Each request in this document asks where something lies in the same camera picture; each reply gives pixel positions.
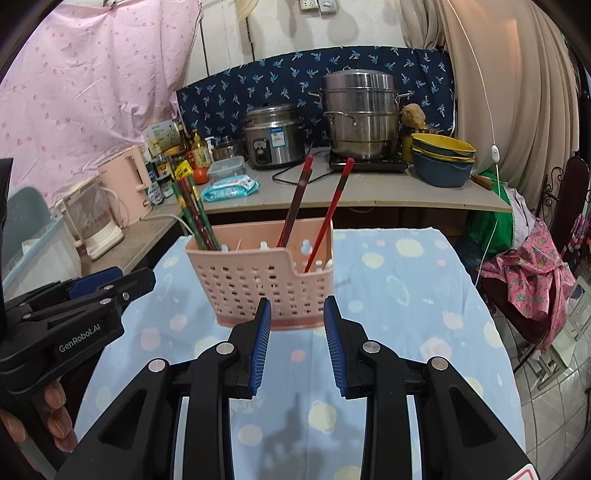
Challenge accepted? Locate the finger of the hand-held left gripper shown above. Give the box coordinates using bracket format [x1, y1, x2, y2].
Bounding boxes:
[4, 267, 125, 312]
[18, 268, 156, 324]

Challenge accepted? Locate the red patterned chopstick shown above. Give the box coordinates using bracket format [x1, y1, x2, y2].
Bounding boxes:
[179, 179, 213, 251]

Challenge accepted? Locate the sauce bottle yellow label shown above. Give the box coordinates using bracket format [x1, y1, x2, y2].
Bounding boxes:
[189, 129, 212, 169]

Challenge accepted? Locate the pink perforated utensil basket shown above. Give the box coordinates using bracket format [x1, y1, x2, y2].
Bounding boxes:
[185, 219, 335, 330]

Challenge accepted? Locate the dark red chopstick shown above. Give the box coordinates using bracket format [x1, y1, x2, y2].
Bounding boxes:
[302, 157, 356, 274]
[277, 155, 315, 247]

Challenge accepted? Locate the wooden tool handle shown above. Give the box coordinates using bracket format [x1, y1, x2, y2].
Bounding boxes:
[470, 172, 502, 190]

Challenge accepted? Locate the steel rice cooker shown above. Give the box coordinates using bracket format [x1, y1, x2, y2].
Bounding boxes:
[242, 104, 308, 169]

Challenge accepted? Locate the beige curtain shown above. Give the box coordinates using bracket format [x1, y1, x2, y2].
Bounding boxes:
[399, 0, 583, 204]

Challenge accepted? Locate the dark wooden chair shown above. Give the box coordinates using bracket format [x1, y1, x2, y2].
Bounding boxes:
[545, 156, 591, 259]

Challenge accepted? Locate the navy leaf-print cloth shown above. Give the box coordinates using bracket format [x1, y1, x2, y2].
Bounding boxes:
[175, 46, 458, 153]

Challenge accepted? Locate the pink pineapple-print garment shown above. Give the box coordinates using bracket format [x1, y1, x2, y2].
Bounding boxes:
[480, 222, 578, 352]

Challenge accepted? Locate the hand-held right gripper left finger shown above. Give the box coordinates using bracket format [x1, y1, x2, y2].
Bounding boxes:
[55, 298, 273, 480]

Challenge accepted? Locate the pink electric kettle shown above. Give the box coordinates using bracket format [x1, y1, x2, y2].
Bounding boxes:
[97, 145, 153, 227]

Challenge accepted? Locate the person's left hand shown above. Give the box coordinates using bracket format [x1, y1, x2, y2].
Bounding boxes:
[0, 378, 80, 455]

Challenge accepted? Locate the clear food container green lid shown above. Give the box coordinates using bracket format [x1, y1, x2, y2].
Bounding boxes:
[206, 156, 245, 182]

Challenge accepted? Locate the small steel pot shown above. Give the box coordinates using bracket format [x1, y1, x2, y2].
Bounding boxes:
[212, 136, 245, 161]

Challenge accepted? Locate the blue dotted blanket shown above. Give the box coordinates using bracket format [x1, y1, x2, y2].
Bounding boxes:
[74, 227, 527, 480]

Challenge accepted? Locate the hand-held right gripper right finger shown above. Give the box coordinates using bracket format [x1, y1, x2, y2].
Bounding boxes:
[323, 295, 532, 480]

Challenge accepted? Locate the blue wet wipes packet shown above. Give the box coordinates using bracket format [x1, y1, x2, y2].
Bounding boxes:
[202, 175, 260, 203]

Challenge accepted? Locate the green bag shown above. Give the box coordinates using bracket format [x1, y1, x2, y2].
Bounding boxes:
[464, 185, 515, 254]

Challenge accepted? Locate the pink printed sheet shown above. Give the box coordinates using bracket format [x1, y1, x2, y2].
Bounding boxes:
[0, 0, 204, 208]

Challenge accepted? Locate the yellow and blue bowl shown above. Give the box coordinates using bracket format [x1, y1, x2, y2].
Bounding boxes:
[412, 150, 476, 163]
[411, 133, 476, 155]

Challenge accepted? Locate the large blue bowl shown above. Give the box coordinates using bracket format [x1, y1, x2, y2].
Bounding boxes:
[413, 154, 476, 188]

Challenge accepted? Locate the brown loofah sponge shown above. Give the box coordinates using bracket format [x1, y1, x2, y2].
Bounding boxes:
[401, 103, 426, 129]

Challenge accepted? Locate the steel steamer pot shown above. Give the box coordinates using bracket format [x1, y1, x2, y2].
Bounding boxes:
[318, 69, 411, 160]

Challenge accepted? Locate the white glass electric kettle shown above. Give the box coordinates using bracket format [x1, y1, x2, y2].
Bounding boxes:
[55, 178, 125, 260]

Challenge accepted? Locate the white cable with switch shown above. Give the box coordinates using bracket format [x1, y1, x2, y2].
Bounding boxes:
[445, 0, 504, 278]

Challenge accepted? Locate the clear plastic storage box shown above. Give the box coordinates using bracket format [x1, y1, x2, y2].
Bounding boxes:
[4, 216, 81, 289]

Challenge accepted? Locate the white lilac garment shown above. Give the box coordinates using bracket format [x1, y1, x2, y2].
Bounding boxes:
[508, 191, 541, 245]

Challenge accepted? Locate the black induction cooker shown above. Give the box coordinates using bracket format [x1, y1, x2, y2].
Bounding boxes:
[328, 152, 409, 174]

